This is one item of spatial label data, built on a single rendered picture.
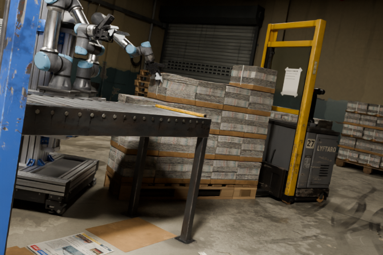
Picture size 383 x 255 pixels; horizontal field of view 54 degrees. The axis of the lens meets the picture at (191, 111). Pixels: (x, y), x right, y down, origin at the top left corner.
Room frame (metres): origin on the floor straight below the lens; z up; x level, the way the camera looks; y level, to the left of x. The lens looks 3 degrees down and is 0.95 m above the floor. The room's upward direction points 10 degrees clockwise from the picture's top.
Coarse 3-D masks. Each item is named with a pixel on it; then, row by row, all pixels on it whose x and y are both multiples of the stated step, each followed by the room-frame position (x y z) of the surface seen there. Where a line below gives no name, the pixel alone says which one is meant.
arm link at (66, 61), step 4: (60, 56) 2.54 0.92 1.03; (64, 56) 2.55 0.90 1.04; (68, 56) 2.56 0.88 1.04; (64, 60) 2.54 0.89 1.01; (68, 60) 2.56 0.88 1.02; (72, 60) 2.60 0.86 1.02; (64, 64) 2.53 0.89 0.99; (68, 64) 2.57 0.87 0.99; (72, 64) 2.62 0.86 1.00; (60, 68) 2.52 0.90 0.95; (64, 68) 2.54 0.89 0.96; (68, 68) 2.57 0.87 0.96; (56, 72) 2.54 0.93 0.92; (60, 72) 2.54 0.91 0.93; (64, 72) 2.55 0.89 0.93; (68, 72) 2.58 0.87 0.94
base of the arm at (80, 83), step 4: (76, 76) 3.06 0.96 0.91; (76, 80) 3.05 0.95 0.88; (80, 80) 3.04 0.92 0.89; (84, 80) 3.05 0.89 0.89; (88, 80) 3.07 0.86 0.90; (76, 84) 3.03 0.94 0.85; (80, 84) 3.03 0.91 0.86; (84, 84) 3.04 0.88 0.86; (88, 84) 3.07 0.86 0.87; (76, 88) 3.02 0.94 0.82; (80, 88) 3.02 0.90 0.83; (84, 88) 3.03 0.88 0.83; (88, 88) 3.06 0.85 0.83
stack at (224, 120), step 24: (120, 96) 3.23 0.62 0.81; (216, 120) 3.41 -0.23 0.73; (240, 120) 3.55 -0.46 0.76; (120, 144) 3.10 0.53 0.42; (168, 144) 3.17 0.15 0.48; (192, 144) 3.28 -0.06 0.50; (216, 144) 3.42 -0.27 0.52; (240, 144) 3.58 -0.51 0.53; (120, 168) 3.03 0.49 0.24; (144, 168) 3.08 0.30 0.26; (168, 168) 3.19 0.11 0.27; (216, 168) 3.45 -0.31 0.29; (120, 192) 2.98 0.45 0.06; (144, 192) 3.23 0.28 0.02; (168, 192) 3.36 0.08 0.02
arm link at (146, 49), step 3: (144, 42) 3.19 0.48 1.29; (147, 42) 3.15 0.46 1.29; (141, 45) 3.16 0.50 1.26; (144, 45) 3.15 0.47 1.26; (147, 45) 3.15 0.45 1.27; (141, 48) 3.16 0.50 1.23; (144, 48) 3.15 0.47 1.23; (147, 48) 3.15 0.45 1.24; (150, 48) 3.17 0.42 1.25; (141, 51) 3.16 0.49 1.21; (144, 51) 3.16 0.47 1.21; (147, 51) 3.16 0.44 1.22; (150, 51) 3.17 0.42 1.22; (144, 54) 3.18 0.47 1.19; (147, 54) 3.17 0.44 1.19; (150, 54) 3.17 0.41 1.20
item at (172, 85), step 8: (168, 80) 3.16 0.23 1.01; (176, 80) 3.17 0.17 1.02; (184, 80) 3.21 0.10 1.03; (192, 80) 3.25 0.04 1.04; (160, 88) 3.25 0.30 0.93; (168, 88) 3.14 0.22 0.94; (176, 88) 3.19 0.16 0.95; (184, 88) 3.22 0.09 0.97; (192, 88) 3.27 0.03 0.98; (176, 96) 3.18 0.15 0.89; (184, 96) 3.23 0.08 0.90; (192, 96) 3.27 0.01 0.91
